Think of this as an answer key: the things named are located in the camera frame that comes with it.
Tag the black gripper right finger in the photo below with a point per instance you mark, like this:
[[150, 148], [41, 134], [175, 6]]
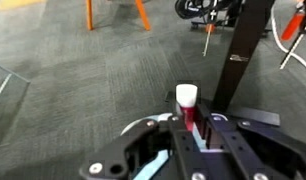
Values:
[[239, 150]]

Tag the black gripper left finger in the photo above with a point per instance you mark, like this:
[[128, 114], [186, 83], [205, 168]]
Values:
[[189, 150]]

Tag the red pen with white cap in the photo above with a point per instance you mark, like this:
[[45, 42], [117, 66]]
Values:
[[187, 95]]

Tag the orange chair legs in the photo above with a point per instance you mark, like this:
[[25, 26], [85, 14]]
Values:
[[143, 15]]

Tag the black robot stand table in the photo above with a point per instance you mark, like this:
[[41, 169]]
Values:
[[243, 40]]

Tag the black orange bar clamp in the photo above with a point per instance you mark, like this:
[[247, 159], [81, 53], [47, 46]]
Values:
[[293, 25], [208, 36]]

